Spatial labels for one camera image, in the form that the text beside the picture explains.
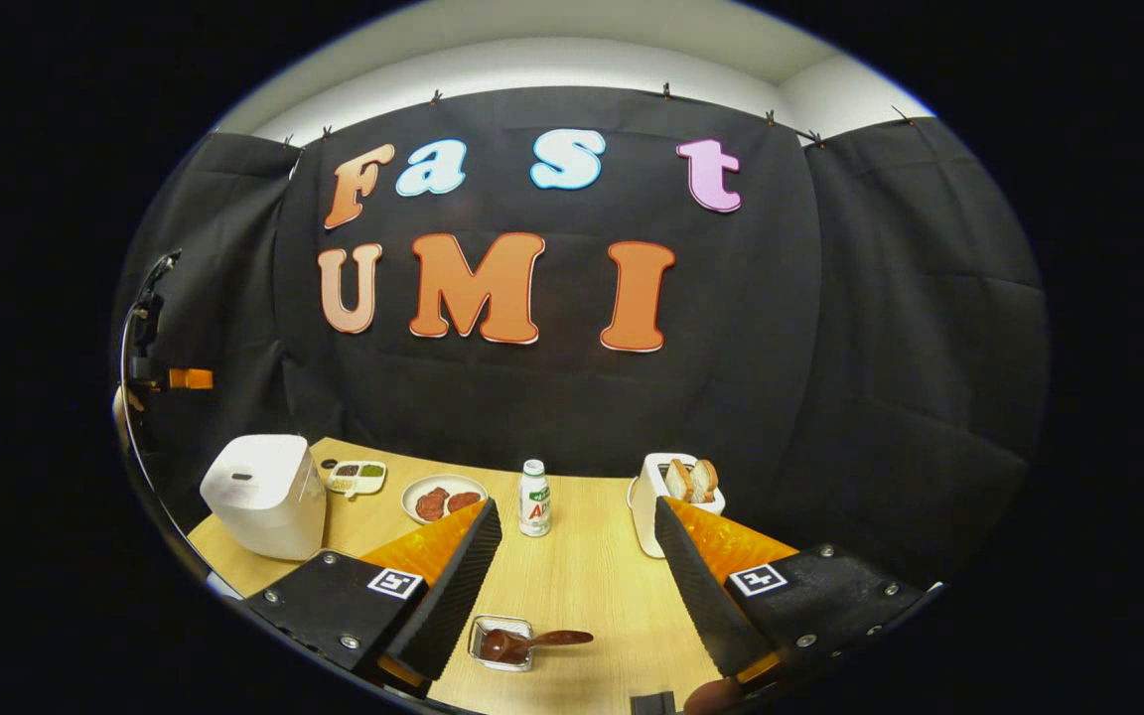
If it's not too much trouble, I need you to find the white divided seasoning dish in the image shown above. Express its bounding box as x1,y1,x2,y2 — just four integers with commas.
326,461,388,499

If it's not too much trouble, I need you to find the white round plate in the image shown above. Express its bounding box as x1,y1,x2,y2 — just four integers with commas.
401,474,490,526

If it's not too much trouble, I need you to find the brown wooden spoon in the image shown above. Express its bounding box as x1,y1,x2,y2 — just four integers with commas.
479,628,595,667

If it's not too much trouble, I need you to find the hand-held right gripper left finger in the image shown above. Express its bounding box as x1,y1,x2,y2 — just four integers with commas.
242,499,504,698

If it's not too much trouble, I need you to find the white drink bottle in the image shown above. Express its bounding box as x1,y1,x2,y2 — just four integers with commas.
518,459,553,538

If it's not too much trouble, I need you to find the white toaster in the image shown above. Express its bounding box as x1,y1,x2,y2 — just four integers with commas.
627,452,728,560

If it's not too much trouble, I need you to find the black backdrop cloth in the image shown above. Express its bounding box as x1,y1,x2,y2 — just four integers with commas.
113,85,1050,587

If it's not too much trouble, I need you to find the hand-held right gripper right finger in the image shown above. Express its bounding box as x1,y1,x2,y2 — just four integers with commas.
653,496,930,688

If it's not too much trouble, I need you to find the white rice cooker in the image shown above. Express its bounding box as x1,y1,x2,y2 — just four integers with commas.
200,434,328,562

